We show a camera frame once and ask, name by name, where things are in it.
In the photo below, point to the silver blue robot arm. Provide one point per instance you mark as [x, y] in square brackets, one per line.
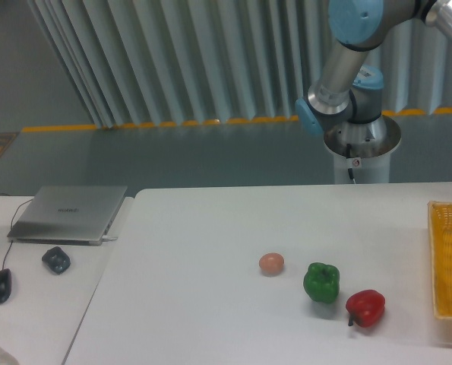
[359, 27]

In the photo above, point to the brown egg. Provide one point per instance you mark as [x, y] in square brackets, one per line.
[271, 264]

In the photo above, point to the green bell pepper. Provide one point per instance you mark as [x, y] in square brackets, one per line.
[322, 282]

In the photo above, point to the white folding partition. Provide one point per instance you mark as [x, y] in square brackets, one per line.
[180, 61]

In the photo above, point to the silver laptop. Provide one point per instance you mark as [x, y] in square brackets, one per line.
[73, 215]

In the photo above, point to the dark grey small case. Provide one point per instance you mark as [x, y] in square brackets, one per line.
[56, 260]

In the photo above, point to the red bell pepper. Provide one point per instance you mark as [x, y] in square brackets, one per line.
[365, 308]

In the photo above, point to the yellow wicker basket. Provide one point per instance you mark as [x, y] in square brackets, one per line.
[440, 239]

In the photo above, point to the black computer mouse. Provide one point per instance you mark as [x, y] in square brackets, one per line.
[5, 284]

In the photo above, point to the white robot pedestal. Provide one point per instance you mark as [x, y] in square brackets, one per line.
[361, 152]

